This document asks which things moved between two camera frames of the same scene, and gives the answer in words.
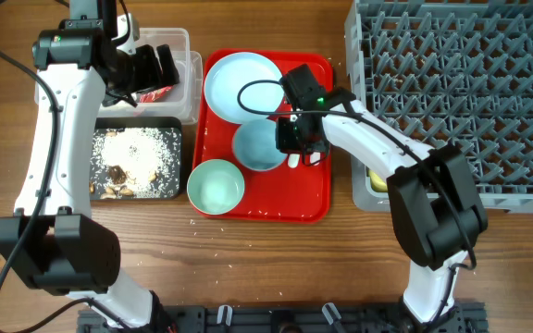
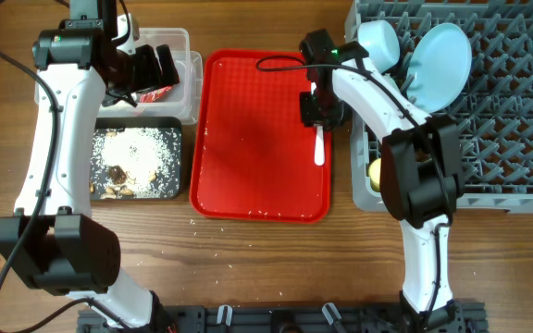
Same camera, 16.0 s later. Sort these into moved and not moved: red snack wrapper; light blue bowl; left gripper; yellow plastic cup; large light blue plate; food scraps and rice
Moved: light blue bowl; large light blue plate
Not moved: left gripper; yellow plastic cup; food scraps and rice; red snack wrapper
